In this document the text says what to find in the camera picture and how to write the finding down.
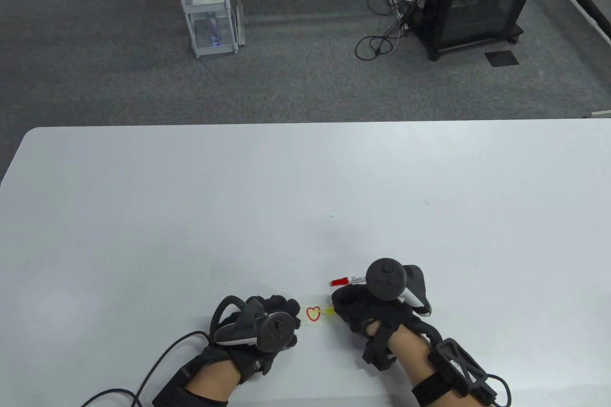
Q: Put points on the yellow glitter glue pen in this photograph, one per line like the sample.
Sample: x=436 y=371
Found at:
x=329 y=311

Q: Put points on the lined paper strip heart outline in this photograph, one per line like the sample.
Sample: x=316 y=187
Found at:
x=313 y=313

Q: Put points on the grey white right hand controller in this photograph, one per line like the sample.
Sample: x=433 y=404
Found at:
x=389 y=280

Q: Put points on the black right forearm tracker box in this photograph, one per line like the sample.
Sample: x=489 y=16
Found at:
x=458 y=369

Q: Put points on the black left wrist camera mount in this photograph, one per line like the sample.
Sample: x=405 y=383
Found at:
x=255 y=369

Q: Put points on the white floor rail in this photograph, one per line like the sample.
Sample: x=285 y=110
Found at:
x=573 y=1

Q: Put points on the red and white whiteboard marker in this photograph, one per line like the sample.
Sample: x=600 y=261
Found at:
x=344 y=280

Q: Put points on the dark grey left hand controller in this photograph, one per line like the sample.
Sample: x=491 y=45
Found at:
x=267 y=330

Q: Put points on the person's right hand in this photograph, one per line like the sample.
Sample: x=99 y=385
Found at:
x=367 y=316

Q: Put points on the black left forearm sleeve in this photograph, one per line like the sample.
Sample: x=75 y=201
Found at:
x=186 y=390

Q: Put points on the person's right forearm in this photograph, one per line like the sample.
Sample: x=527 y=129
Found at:
x=413 y=359

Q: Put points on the black square floor plate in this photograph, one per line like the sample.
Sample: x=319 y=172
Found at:
x=501 y=58

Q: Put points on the person's left forearm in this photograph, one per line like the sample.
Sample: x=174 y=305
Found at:
x=215 y=380

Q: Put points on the person's left hand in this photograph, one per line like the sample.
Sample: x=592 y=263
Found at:
x=236 y=359

